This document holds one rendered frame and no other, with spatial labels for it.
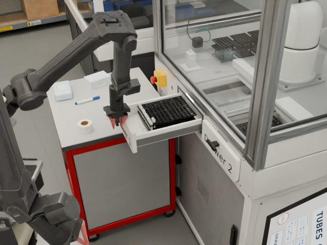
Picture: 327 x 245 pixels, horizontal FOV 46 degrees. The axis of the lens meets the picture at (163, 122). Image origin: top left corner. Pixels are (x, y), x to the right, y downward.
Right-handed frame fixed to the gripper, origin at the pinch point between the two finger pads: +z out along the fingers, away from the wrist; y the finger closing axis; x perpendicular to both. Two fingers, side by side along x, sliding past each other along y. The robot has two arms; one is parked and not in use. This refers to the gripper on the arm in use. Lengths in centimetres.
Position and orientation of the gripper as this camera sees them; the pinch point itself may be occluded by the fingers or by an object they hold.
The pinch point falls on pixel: (117, 126)
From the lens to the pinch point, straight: 169.3
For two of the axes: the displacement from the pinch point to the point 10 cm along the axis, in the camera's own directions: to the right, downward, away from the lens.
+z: -0.4, 8.3, 5.5
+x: -4.0, -5.2, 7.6
